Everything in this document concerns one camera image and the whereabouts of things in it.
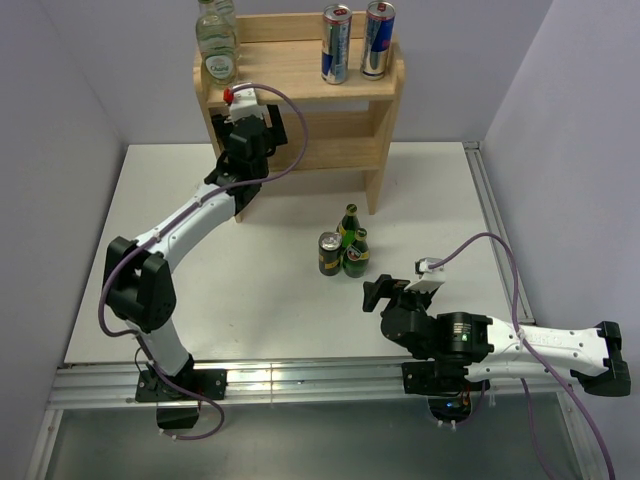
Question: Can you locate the clear glass bottle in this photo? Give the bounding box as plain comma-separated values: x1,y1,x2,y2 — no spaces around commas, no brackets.
195,0,238,88
213,0,241,60

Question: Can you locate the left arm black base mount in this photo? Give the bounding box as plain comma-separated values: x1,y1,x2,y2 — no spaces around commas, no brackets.
134,368,227,440

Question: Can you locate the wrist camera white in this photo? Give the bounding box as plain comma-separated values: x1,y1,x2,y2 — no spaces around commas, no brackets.
406,257,446,294
222,83,264,124

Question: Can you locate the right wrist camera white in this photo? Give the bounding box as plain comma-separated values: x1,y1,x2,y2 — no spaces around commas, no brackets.
406,257,446,294

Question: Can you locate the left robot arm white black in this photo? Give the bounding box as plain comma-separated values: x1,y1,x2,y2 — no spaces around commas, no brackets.
101,105,288,399

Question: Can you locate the black yellow can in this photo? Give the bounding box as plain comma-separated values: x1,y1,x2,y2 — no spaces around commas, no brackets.
318,232,342,276

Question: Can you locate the wooden two-tier shelf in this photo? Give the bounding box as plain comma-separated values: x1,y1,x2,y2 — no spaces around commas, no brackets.
192,13,407,225

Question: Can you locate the clear glass bottle rear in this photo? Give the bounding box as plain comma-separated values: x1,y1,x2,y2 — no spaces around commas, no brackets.
213,0,241,60

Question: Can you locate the aluminium rail frame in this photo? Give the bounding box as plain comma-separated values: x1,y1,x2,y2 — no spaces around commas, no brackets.
24,140,601,480

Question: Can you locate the silver blue energy drink can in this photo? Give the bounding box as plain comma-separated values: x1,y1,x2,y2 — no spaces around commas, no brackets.
360,1,396,80

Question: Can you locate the green glass bottle rear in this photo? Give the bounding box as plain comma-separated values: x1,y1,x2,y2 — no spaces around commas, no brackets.
337,203,360,249

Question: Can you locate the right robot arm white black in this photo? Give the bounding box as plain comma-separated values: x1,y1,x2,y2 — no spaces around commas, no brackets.
363,274,631,397

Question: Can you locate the green glass bottle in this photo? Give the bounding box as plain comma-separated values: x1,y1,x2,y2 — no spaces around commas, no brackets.
342,228,370,278
337,203,360,249

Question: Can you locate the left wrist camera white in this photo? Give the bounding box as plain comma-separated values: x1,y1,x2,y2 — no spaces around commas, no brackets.
222,83,264,124

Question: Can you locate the clear glass bottle front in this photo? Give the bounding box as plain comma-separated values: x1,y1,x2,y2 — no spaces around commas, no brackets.
195,0,238,88

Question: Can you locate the green glass bottle front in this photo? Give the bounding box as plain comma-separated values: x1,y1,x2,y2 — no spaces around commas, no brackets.
342,228,370,278

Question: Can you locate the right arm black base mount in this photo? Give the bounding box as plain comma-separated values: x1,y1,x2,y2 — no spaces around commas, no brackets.
401,360,490,428

